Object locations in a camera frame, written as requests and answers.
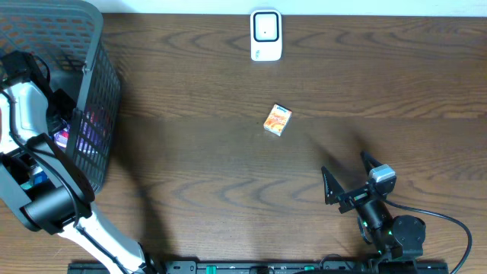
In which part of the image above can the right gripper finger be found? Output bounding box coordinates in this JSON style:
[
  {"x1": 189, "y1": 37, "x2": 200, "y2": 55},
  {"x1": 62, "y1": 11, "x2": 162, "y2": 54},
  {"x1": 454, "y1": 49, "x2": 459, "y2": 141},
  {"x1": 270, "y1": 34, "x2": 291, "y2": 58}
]
[
  {"x1": 321, "y1": 166, "x2": 345, "y2": 204},
  {"x1": 360, "y1": 151, "x2": 382, "y2": 175}
]

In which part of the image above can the orange tissue pack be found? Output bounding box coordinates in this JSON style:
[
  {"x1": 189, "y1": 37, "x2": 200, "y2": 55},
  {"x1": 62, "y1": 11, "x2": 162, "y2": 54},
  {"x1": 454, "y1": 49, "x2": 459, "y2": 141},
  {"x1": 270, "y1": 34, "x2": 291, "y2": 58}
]
[{"x1": 263, "y1": 104, "x2": 292, "y2": 136}]

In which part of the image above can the purple sanitary pad pack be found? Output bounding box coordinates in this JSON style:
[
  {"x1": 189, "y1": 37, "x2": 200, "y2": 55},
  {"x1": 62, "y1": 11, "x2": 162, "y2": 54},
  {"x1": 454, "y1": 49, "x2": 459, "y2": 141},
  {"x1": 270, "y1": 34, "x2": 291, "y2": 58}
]
[{"x1": 53, "y1": 124, "x2": 71, "y2": 150}]

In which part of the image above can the blue snack packet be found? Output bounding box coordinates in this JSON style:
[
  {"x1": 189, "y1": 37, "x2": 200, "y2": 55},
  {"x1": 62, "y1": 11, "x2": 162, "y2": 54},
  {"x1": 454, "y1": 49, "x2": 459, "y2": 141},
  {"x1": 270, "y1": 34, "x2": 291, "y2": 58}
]
[{"x1": 21, "y1": 167, "x2": 49, "y2": 190}]

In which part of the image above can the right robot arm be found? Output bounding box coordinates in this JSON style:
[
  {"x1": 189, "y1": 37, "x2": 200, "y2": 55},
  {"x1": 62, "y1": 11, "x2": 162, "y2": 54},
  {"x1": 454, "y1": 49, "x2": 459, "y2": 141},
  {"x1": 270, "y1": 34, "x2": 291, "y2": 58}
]
[{"x1": 321, "y1": 151, "x2": 425, "y2": 261}]

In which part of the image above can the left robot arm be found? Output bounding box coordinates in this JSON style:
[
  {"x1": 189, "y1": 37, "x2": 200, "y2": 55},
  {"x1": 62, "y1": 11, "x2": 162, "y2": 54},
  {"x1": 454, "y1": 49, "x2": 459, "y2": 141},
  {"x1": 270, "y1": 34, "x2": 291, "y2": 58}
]
[{"x1": 1, "y1": 51, "x2": 165, "y2": 273}]

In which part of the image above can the grey plastic mesh basket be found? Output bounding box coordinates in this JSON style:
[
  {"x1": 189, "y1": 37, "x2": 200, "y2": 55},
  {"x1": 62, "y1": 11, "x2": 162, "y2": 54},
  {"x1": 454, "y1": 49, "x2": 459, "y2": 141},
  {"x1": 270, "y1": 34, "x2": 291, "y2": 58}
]
[{"x1": 1, "y1": 1, "x2": 121, "y2": 193}]

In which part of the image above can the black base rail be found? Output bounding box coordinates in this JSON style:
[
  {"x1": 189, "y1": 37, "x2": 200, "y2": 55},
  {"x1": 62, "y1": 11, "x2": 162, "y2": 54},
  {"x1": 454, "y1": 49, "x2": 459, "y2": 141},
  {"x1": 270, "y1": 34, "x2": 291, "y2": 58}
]
[{"x1": 67, "y1": 260, "x2": 450, "y2": 274}]

